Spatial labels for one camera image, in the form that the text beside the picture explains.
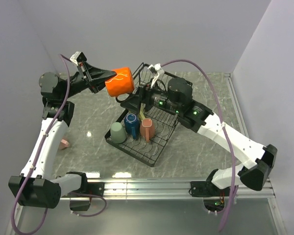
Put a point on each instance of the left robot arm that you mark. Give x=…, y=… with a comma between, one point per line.
x=34, y=186

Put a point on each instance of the pink floral mug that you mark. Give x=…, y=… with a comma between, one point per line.
x=147, y=129

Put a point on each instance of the yellow mug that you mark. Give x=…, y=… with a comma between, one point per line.
x=141, y=112

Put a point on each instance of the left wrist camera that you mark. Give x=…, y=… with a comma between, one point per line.
x=78, y=57

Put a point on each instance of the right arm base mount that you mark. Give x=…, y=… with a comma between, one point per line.
x=207, y=188

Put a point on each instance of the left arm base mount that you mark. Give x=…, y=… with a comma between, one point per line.
x=89, y=188

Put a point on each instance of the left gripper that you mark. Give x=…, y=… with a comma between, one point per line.
x=105, y=75

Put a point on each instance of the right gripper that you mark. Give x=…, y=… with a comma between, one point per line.
x=133, y=104

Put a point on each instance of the blue faceted mug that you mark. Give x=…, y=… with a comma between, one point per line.
x=132, y=125

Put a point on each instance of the mint green cup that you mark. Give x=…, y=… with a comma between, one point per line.
x=118, y=133

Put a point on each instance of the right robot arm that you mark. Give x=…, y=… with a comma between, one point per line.
x=257, y=160

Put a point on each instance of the orange mug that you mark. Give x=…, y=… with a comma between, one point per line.
x=121, y=83

